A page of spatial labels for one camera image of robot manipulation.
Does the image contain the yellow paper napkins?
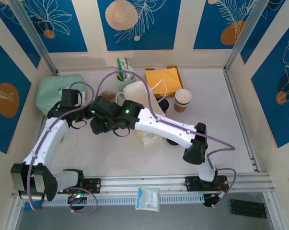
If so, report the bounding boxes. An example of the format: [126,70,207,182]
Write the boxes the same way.
[145,68,184,96]

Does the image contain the white slotted cable duct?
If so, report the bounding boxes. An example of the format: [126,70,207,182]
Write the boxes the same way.
[22,193,205,207]

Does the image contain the stack of paper cups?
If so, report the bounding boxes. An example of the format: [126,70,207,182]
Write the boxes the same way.
[174,89,192,106]

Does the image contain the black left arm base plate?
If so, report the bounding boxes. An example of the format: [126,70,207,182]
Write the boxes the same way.
[57,177,102,195]

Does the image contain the mint green lidded box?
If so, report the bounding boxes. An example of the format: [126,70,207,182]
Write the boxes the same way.
[35,74,86,115]

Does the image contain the white flower print paper bag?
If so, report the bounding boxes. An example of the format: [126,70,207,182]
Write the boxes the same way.
[115,80,170,148]

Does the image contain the white blue plastic packet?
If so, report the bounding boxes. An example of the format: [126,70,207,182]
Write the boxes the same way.
[135,186,161,213]

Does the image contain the green print wrapped straw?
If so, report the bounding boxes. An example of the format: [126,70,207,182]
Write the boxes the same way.
[117,57,126,79]

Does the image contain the black ribbed block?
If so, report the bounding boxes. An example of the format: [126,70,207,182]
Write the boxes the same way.
[228,198,267,219]

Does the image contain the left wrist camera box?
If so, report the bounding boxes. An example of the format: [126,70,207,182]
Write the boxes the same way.
[74,90,85,107]

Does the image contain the cardboard napkin box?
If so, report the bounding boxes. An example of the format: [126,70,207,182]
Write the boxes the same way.
[144,66,185,98]

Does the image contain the mint green utensil cup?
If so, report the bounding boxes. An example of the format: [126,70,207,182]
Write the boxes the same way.
[117,71,137,90]

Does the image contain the aluminium frame post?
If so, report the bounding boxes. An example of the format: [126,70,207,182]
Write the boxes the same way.
[224,0,271,72]
[9,0,58,76]

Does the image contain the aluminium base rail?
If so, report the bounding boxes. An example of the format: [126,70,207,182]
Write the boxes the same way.
[11,173,272,197]

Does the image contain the brown paper cup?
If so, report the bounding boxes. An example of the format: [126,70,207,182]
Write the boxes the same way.
[174,103,188,113]

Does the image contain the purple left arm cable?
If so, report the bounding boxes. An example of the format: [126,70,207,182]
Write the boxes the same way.
[26,81,99,216]

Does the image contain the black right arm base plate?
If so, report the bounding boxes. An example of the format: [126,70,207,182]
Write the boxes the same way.
[184,176,230,192]

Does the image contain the brown pulp cup carrier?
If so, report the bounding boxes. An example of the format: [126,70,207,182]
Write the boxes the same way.
[98,90,118,104]

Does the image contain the black controller module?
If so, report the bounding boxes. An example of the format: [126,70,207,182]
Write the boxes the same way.
[67,193,88,205]
[203,193,229,208]

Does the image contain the blue clip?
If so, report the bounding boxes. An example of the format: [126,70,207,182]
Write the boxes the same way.
[23,202,42,212]

